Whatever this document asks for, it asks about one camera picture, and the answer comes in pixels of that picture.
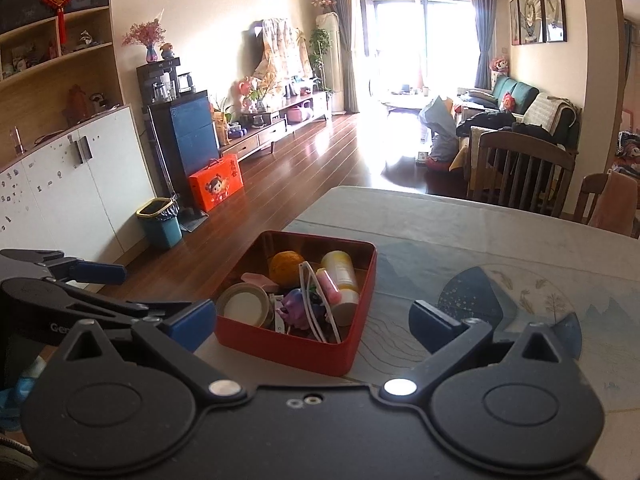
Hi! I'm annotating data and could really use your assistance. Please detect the beige towel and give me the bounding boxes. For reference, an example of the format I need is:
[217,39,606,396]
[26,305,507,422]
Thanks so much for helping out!
[587,170,626,234]

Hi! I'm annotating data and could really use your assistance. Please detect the person's left hand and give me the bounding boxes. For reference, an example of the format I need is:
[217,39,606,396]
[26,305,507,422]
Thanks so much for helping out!
[0,360,43,434]

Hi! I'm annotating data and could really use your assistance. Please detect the wooden slatted chair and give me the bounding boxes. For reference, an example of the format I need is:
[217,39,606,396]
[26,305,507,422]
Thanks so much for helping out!
[467,127,577,214]

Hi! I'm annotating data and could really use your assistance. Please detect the orange fruit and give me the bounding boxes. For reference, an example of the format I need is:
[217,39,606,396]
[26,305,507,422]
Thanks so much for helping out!
[269,251,306,289]

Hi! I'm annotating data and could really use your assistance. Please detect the low coffee table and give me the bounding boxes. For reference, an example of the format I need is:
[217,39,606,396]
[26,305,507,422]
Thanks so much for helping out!
[385,91,436,111]

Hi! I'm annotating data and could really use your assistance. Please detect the grey blue curtain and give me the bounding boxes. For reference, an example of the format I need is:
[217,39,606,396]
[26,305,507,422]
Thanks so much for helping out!
[330,0,361,115]
[470,0,499,90]

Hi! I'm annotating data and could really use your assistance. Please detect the vase with pink flowers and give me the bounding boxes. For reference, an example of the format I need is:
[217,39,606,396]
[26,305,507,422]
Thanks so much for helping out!
[122,20,166,64]

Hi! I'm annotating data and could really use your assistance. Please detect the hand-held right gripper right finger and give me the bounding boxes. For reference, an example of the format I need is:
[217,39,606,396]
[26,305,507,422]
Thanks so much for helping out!
[377,300,576,403]

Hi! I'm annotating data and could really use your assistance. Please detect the pink tube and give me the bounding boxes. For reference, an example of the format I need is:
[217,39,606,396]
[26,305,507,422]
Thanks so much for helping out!
[315,268,342,306]

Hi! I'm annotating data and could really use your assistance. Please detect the teal trash bin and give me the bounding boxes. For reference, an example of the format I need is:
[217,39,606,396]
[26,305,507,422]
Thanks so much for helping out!
[136,198,184,250]

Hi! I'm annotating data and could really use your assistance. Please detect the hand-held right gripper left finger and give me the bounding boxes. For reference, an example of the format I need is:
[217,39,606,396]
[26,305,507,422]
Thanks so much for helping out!
[52,299,248,403]

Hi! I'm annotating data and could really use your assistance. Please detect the yellow plastic bottle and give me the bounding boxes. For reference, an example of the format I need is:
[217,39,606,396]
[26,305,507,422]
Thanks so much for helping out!
[321,250,361,327]

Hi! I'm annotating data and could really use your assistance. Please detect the pink eraser block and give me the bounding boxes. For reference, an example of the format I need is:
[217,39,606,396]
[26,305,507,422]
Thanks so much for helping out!
[241,272,281,291]

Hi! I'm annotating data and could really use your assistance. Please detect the orange gift box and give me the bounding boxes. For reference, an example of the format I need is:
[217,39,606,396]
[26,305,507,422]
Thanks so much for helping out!
[188,154,245,213]

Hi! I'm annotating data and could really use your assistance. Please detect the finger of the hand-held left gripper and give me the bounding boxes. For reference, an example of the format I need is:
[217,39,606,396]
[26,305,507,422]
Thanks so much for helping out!
[50,255,127,285]

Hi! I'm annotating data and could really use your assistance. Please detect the medium framed painting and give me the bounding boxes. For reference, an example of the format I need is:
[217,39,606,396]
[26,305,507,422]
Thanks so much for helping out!
[517,0,544,45]

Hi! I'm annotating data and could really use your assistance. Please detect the red storage box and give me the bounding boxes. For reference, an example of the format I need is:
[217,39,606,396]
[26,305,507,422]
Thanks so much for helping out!
[214,230,377,377]

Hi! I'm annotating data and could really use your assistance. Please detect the green potted plant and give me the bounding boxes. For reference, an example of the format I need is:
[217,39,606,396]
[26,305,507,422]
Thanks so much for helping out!
[308,27,334,94]

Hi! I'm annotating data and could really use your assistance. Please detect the cloth covered television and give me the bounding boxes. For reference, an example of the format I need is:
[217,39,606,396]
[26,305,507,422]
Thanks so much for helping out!
[242,17,314,84]

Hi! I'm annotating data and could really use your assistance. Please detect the white cabinet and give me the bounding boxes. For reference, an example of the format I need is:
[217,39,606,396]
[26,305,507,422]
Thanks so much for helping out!
[0,105,159,267]

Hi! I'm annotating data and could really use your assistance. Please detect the white standing air conditioner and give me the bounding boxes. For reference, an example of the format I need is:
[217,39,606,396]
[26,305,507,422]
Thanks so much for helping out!
[316,12,347,115]

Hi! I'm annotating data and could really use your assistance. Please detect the teal sofa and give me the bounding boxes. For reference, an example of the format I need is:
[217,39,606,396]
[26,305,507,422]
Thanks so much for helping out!
[457,76,584,152]

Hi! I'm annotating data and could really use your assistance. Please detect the large framed painting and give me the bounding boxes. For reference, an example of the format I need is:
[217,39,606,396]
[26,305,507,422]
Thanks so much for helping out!
[541,0,568,43]

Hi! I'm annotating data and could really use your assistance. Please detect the black cabinet blue front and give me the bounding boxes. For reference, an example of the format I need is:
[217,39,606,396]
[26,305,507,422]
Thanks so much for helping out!
[137,57,221,207]

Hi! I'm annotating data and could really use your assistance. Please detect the purple toy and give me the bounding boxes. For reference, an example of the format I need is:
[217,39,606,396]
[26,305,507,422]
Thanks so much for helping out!
[277,287,326,331]

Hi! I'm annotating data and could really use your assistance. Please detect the white sunglasses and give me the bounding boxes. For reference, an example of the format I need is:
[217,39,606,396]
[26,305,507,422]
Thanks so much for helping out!
[270,260,344,345]

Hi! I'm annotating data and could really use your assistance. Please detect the wooden tv stand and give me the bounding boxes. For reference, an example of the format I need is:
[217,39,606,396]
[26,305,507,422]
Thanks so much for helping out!
[220,91,334,162]

